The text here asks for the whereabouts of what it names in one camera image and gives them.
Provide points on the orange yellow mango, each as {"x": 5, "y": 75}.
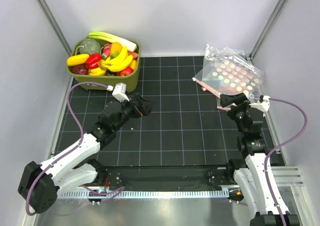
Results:
{"x": 115, "y": 49}

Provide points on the left aluminium frame post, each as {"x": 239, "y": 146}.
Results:
{"x": 52, "y": 21}

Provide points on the green melon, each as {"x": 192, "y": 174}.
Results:
{"x": 88, "y": 46}

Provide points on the yellow lemon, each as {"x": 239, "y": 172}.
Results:
{"x": 133, "y": 65}

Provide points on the yellow squash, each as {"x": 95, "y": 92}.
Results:
{"x": 77, "y": 60}

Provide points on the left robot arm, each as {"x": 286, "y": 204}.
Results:
{"x": 41, "y": 184}

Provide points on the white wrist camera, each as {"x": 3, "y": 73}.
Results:
{"x": 263, "y": 103}
{"x": 119, "y": 92}

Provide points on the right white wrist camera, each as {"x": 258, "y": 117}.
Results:
{"x": 263, "y": 103}

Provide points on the black grid mat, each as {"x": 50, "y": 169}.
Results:
{"x": 185, "y": 127}

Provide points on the aluminium frame post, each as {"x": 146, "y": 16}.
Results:
{"x": 268, "y": 26}
{"x": 52, "y": 21}

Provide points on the dark red apple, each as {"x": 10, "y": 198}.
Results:
{"x": 80, "y": 69}

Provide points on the yellow banana bunch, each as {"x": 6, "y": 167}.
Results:
{"x": 118, "y": 63}

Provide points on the green white leek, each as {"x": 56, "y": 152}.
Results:
{"x": 131, "y": 46}

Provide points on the olive green plastic basket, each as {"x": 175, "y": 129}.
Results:
{"x": 130, "y": 80}

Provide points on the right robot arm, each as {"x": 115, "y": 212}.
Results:
{"x": 253, "y": 173}

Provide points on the stack of dotted zip bags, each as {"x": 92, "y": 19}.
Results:
{"x": 227, "y": 71}

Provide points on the red bell pepper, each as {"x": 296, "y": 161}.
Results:
{"x": 93, "y": 61}

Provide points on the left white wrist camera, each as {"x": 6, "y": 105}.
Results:
{"x": 119, "y": 92}

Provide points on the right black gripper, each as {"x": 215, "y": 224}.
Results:
{"x": 241, "y": 100}

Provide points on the small yellow banana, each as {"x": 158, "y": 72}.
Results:
{"x": 96, "y": 72}

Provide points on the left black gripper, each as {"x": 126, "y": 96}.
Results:
{"x": 142, "y": 107}

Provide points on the slotted cable duct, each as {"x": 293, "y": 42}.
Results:
{"x": 81, "y": 193}

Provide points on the pink dragon fruit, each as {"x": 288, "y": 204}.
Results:
{"x": 105, "y": 51}

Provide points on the right aluminium frame post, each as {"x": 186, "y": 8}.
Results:
{"x": 268, "y": 26}

